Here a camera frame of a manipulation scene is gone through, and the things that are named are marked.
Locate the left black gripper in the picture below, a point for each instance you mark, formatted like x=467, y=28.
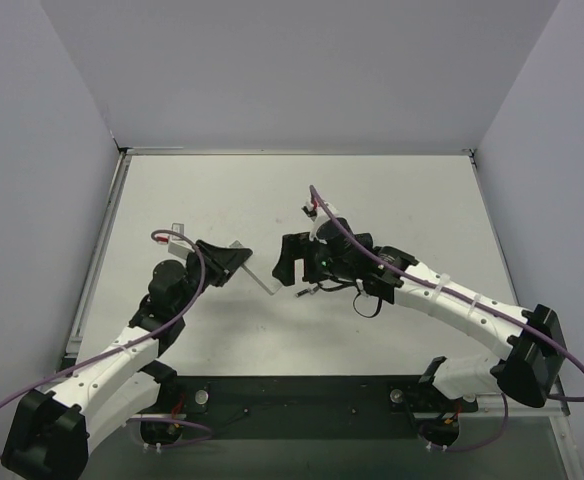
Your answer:
x=214, y=267

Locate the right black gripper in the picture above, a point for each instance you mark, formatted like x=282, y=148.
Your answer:
x=307, y=258

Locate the black tv remote control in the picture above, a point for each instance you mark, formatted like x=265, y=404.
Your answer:
x=363, y=241

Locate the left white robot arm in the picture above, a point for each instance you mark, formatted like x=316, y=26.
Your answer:
x=53, y=433

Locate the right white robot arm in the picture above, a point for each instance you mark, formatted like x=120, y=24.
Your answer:
x=523, y=346

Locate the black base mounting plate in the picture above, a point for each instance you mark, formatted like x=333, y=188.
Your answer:
x=307, y=423

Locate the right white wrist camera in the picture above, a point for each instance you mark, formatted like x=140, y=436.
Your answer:
x=319, y=216

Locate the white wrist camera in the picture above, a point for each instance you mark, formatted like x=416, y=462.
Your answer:
x=176, y=245
x=319, y=216

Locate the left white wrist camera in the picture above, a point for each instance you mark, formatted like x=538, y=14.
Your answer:
x=176, y=245

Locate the aluminium front rail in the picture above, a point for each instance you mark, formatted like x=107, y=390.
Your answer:
x=158, y=393

